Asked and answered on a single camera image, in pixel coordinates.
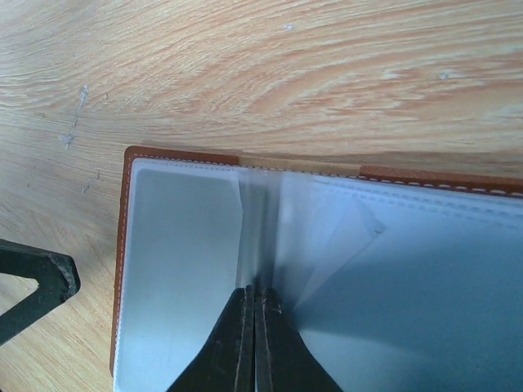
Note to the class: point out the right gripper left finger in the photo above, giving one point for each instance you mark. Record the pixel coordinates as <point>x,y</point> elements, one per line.
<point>226,360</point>

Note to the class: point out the brown leather card holder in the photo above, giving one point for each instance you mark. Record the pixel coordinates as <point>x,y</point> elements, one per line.
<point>396,279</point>

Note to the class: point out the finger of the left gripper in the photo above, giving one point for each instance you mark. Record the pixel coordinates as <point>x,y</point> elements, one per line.
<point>56,275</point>

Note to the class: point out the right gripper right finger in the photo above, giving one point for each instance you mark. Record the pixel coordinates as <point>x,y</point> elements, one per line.
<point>283,362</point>

